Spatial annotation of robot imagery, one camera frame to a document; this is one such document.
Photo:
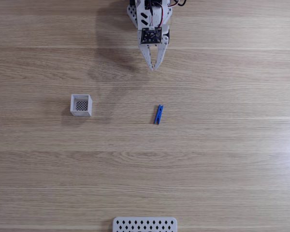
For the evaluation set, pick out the white perforated plate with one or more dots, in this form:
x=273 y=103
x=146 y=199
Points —
x=145 y=225

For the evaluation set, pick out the blue clothes peg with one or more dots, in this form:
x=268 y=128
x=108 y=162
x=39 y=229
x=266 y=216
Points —
x=159 y=114

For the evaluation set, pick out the small white lattice crate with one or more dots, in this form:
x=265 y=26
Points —
x=81 y=105

